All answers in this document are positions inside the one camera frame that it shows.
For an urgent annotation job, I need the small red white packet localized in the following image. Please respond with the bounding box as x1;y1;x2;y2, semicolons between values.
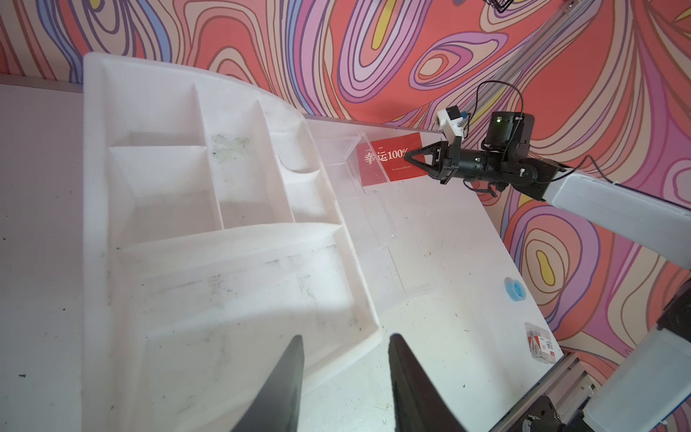
525;323;557;365

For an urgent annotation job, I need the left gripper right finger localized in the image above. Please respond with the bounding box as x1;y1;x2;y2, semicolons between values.
388;333;465;431

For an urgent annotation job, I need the red postcard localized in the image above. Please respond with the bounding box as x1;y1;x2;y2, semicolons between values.
356;133;426;187

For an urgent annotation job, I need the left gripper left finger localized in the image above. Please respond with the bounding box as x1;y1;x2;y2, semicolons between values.
231;335;305;432

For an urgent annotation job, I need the white plastic drawer organizer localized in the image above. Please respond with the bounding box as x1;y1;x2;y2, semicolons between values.
82;52;381;431

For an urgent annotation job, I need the blue tape ring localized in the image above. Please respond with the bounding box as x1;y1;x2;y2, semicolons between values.
503;276;527;302

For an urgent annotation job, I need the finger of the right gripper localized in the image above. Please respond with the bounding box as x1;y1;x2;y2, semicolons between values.
404;153;448;181
404;141;449;162

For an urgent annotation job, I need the aluminium front rail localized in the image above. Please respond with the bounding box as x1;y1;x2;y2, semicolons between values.
491;354;596;432

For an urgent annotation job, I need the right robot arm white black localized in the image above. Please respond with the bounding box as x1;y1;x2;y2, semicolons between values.
404;107;690;431

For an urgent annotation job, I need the clear plastic drawer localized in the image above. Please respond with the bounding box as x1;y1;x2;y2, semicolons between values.
307;119;406;311

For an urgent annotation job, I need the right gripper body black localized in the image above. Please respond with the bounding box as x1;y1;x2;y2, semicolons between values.
439;140;518;185

